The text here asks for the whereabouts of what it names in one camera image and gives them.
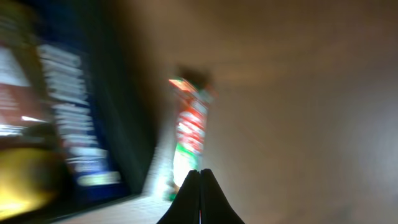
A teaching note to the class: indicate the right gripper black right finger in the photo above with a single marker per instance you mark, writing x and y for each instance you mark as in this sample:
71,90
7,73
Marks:
214,206

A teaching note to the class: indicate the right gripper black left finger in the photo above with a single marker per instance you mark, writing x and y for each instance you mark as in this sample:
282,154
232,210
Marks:
185,207

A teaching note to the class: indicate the blue Oreo pack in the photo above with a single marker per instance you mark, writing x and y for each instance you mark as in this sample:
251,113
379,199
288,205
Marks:
72,104

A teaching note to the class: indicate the red KitKat bar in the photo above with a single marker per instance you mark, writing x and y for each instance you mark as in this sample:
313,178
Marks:
190,129

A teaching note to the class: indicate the yellow plastic bottle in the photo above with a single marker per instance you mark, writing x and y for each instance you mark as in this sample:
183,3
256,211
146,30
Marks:
30,179

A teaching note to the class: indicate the black cardboard box with lid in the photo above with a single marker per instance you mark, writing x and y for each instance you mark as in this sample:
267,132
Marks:
94,29

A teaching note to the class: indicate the brown chocolate box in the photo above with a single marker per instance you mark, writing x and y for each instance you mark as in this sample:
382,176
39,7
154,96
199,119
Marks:
22,82

